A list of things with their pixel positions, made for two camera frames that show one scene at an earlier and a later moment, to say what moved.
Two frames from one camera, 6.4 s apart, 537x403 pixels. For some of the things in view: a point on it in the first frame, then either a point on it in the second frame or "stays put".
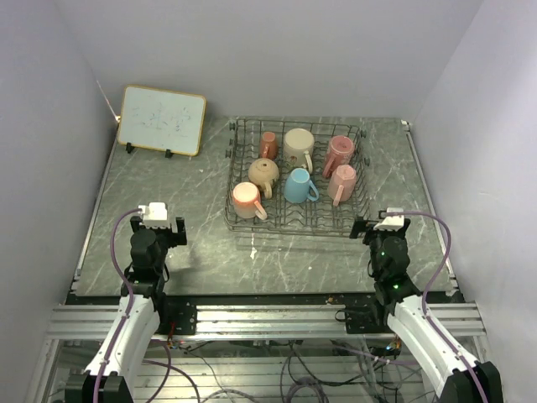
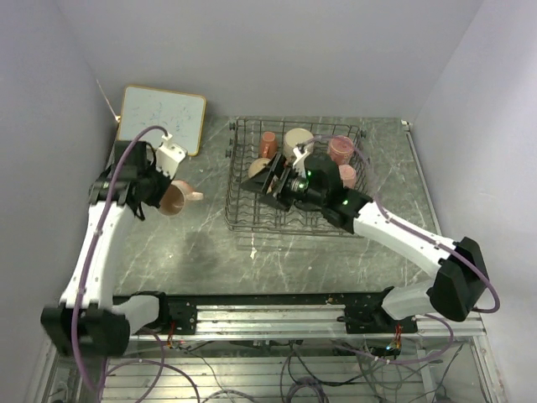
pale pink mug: [246, 196] to [174, 200]
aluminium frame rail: [467, 321] stays put
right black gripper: [361, 225] to [262, 181]
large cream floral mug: [298, 144] stays put
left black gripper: [174, 238] to [155, 199]
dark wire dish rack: [295, 177] stays put
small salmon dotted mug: [268, 144] stays put
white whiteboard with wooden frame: [160, 120] stays put
